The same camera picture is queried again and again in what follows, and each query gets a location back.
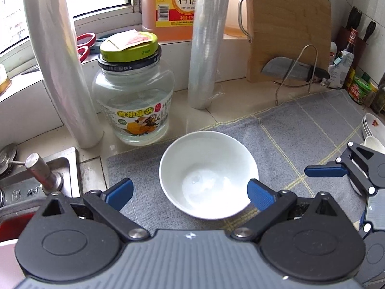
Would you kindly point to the green lid sauce jar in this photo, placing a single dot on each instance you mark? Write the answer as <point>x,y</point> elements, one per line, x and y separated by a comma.
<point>359,90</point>

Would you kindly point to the orange cooking wine jug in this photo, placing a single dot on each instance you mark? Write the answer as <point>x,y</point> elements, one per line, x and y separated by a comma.
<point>170,20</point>

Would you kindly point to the plastic wrap roll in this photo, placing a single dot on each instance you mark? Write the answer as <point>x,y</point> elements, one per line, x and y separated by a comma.
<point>52,37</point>
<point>207,37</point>

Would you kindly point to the red handled scissors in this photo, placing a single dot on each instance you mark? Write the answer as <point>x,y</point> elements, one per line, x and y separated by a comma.
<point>84,43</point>

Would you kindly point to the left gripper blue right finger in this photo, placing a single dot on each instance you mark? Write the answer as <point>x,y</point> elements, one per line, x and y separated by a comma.
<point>260,195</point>

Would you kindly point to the glass jar yellow lid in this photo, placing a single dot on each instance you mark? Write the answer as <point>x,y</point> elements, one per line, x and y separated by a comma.
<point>134,86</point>

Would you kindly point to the dark soy sauce bottle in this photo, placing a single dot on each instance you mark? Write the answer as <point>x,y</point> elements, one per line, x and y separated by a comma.
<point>350,48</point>

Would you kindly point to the kitchen knife black handle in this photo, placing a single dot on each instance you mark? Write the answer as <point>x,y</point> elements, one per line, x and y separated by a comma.
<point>279,67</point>

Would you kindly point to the grey checked dish mat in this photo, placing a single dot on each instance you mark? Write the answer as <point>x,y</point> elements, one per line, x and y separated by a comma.
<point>282,140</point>

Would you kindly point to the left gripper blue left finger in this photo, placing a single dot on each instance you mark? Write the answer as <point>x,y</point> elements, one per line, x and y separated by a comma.
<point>119,194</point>

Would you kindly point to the metal sink faucet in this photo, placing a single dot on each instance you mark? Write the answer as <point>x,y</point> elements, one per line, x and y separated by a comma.
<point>26,180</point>

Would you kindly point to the wooden cutting board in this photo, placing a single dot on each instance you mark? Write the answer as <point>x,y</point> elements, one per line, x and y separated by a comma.
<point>296,29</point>

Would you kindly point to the white plastic food bag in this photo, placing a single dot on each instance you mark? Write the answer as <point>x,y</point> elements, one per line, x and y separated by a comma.
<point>338,70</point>

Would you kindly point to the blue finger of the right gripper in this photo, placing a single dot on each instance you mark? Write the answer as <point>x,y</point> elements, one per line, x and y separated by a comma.
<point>327,170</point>

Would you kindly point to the white ceramic bowl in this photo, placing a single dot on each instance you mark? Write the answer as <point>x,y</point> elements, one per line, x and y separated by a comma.
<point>205,175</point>

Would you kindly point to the stacked white plates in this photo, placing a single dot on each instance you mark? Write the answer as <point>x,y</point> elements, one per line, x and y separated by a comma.
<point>372,126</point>

